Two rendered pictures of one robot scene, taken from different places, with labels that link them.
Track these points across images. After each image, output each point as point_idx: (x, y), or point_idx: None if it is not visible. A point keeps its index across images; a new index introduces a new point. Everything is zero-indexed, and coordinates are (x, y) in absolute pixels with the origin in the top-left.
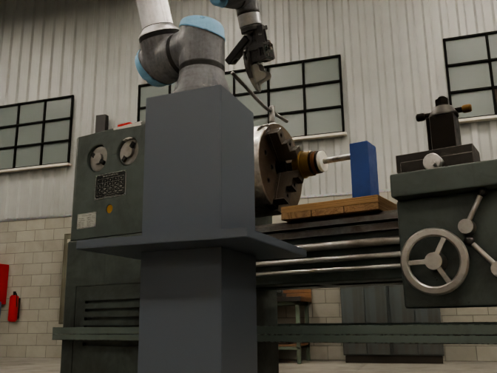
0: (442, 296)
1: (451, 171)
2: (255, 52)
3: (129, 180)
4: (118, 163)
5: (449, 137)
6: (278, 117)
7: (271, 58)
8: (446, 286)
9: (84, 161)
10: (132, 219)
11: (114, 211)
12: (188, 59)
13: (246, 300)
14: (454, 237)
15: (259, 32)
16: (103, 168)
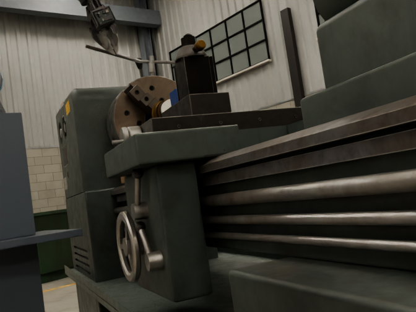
0: (146, 280)
1: (117, 151)
2: (94, 20)
3: (67, 151)
4: (64, 137)
5: (184, 86)
6: (162, 63)
7: (108, 21)
8: (130, 275)
9: (59, 136)
10: (72, 184)
11: (69, 177)
12: None
13: (17, 286)
14: (127, 224)
15: (89, 1)
16: (62, 141)
